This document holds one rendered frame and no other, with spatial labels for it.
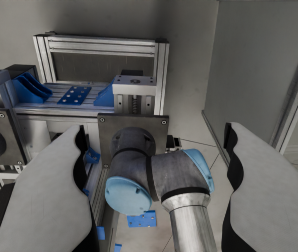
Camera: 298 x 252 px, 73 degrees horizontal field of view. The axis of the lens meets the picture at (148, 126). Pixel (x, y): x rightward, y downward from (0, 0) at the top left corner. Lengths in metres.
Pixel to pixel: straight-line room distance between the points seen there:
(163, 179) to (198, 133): 1.50
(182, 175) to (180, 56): 1.26
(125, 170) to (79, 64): 1.08
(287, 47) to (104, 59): 1.02
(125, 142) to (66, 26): 1.23
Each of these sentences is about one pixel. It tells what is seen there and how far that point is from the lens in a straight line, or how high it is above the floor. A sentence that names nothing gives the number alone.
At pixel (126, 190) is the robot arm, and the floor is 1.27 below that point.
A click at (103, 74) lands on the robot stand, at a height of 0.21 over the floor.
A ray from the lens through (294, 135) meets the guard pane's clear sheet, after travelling 0.81.
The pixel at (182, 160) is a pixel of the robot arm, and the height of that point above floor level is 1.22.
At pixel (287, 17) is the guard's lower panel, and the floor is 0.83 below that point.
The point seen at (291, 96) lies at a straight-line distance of 0.81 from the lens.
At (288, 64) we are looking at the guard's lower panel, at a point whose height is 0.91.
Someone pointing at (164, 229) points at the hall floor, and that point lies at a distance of 3.07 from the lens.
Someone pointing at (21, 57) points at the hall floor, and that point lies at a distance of 1.89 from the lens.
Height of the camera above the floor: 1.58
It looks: 58 degrees down
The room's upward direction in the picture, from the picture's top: 180 degrees clockwise
